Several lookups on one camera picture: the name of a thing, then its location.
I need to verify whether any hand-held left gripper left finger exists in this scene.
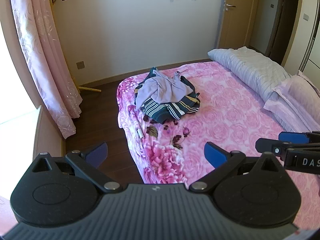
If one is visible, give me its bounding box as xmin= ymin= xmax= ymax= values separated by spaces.
xmin=32 ymin=142 xmax=123 ymax=194

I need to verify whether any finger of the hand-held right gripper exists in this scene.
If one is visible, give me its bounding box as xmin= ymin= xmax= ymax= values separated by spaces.
xmin=278 ymin=131 xmax=320 ymax=144
xmin=255 ymin=138 xmax=297 ymax=155

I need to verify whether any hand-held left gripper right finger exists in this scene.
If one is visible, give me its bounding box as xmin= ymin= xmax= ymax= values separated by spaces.
xmin=189 ymin=142 xmax=285 ymax=194

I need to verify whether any lavender tank top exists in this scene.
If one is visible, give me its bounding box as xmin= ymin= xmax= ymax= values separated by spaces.
xmin=135 ymin=69 xmax=194 ymax=110

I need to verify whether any pink floral blanket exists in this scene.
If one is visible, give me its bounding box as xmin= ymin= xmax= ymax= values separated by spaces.
xmin=117 ymin=61 xmax=320 ymax=232

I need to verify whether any pink pillow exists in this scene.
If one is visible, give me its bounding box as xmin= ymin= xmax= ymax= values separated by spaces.
xmin=263 ymin=70 xmax=320 ymax=130

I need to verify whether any striped dark teal garment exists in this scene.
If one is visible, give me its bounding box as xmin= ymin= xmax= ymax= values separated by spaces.
xmin=134 ymin=66 xmax=201 ymax=125

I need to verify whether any grey quilted duvet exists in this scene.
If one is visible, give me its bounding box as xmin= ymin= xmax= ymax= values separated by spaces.
xmin=207 ymin=46 xmax=313 ymax=133

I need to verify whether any white sliding wardrobe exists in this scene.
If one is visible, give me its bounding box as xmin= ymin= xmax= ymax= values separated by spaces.
xmin=299 ymin=4 xmax=320 ymax=80

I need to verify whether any pink floral curtain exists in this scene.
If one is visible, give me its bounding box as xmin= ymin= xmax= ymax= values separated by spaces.
xmin=9 ymin=0 xmax=83 ymax=139

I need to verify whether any wooden door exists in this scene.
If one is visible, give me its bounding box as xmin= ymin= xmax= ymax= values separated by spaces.
xmin=217 ymin=0 xmax=261 ymax=50

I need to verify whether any dark door frame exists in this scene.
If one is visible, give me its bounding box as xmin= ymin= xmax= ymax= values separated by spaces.
xmin=265 ymin=0 xmax=301 ymax=66

